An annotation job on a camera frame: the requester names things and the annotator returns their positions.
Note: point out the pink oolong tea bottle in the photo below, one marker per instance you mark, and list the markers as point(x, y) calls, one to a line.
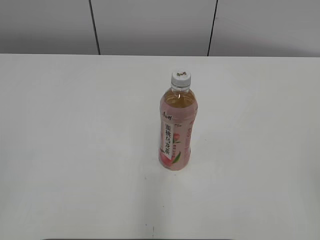
point(178, 110)

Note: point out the white bottle cap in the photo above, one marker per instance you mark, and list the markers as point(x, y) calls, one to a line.
point(181, 78)

